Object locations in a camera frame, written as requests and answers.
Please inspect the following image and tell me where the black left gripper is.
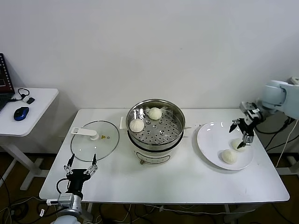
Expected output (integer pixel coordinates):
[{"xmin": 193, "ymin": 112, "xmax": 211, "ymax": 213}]
[{"xmin": 63, "ymin": 153, "xmax": 98, "ymax": 194}]

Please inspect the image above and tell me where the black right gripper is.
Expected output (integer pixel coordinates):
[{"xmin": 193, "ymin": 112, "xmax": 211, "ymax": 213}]
[{"xmin": 229, "ymin": 116, "xmax": 257, "ymax": 149}]

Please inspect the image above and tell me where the white steamed baozi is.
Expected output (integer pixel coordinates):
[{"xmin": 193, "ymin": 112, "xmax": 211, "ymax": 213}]
[
  {"xmin": 231, "ymin": 138, "xmax": 247, "ymax": 152},
  {"xmin": 221, "ymin": 149, "xmax": 238, "ymax": 164},
  {"xmin": 129, "ymin": 119, "xmax": 145, "ymax": 133},
  {"xmin": 149, "ymin": 107, "xmax": 162, "ymax": 121}
]

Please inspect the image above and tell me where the perforated steel steamer basket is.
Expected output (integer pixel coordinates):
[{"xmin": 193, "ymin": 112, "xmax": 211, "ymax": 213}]
[{"xmin": 126, "ymin": 99, "xmax": 186, "ymax": 146}]

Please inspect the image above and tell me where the white round plate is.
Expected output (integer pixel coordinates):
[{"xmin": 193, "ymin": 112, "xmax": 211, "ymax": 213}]
[{"xmin": 197, "ymin": 122, "xmax": 255, "ymax": 171}]

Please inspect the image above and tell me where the white table foot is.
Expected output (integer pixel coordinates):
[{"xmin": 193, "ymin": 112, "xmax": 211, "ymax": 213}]
[{"xmin": 277, "ymin": 155, "xmax": 299, "ymax": 175}]

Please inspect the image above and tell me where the white side table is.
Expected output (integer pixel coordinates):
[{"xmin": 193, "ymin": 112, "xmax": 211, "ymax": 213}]
[{"xmin": 0, "ymin": 88, "xmax": 59, "ymax": 191}]

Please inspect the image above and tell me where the white electric cooker pot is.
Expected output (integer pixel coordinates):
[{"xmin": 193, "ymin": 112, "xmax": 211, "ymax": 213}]
[{"xmin": 119, "ymin": 115, "xmax": 193, "ymax": 166}]

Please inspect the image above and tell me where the blue and black computer mouse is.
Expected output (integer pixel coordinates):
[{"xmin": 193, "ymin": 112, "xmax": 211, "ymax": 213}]
[{"xmin": 13, "ymin": 106, "xmax": 30, "ymax": 121}]

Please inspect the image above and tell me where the black laptop with red edge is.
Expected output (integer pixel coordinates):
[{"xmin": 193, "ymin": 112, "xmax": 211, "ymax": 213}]
[{"xmin": 0, "ymin": 53, "xmax": 16, "ymax": 112}]

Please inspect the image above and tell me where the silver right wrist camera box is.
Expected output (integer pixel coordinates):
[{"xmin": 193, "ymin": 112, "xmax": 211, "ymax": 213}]
[{"xmin": 240, "ymin": 101, "xmax": 258, "ymax": 113}]

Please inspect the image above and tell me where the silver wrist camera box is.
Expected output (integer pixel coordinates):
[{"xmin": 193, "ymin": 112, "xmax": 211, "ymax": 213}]
[
  {"xmin": 57, "ymin": 193, "xmax": 74, "ymax": 207},
  {"xmin": 240, "ymin": 101, "xmax": 258, "ymax": 113}
]

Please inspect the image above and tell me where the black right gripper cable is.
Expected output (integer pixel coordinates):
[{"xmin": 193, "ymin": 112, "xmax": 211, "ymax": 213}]
[{"xmin": 256, "ymin": 120, "xmax": 290, "ymax": 135}]

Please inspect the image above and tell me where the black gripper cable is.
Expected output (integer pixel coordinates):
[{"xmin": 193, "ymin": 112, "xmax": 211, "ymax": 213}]
[
  {"xmin": 56, "ymin": 177, "xmax": 70, "ymax": 194},
  {"xmin": 256, "ymin": 120, "xmax": 290, "ymax": 135}
]

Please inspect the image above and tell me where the glass lid with white handle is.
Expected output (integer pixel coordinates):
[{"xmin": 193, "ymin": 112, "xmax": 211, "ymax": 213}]
[{"xmin": 71, "ymin": 120, "xmax": 120, "ymax": 162}]

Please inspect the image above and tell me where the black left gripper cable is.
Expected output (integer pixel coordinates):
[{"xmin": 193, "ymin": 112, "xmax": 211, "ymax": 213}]
[{"xmin": 56, "ymin": 177, "xmax": 70, "ymax": 194}]

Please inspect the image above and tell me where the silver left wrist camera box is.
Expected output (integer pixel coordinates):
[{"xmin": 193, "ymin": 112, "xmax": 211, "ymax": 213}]
[{"xmin": 57, "ymin": 193, "xmax": 74, "ymax": 207}]

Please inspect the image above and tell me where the white hanging cable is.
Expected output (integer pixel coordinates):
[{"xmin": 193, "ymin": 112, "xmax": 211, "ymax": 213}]
[{"xmin": 275, "ymin": 123, "xmax": 299, "ymax": 168}]

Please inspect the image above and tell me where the black power adapter cable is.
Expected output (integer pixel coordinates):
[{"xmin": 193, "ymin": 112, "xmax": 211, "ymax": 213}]
[{"xmin": 266, "ymin": 115, "xmax": 299, "ymax": 152}]

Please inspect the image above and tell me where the black looped earphone cable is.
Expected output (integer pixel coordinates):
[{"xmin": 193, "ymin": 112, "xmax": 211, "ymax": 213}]
[{"xmin": 9, "ymin": 88, "xmax": 30, "ymax": 102}]

